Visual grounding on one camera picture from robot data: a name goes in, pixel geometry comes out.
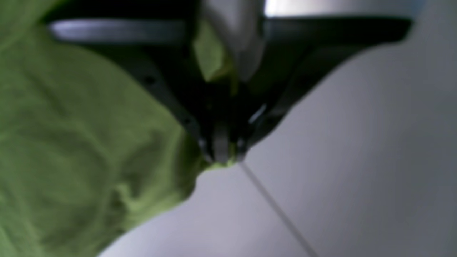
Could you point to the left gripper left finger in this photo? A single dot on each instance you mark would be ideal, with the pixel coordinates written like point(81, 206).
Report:
point(157, 53)

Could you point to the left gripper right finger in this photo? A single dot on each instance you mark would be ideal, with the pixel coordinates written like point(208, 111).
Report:
point(298, 53)

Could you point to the green T-shirt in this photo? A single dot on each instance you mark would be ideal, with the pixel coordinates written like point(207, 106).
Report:
point(86, 154)

